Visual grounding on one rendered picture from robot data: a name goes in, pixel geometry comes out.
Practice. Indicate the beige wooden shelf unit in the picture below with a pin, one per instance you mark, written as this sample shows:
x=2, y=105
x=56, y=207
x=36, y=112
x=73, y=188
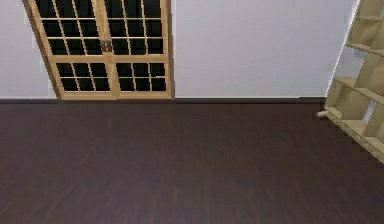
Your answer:
x=350, y=100

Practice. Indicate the wooden glazed double door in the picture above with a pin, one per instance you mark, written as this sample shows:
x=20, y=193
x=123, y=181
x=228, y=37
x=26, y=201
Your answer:
x=111, y=59

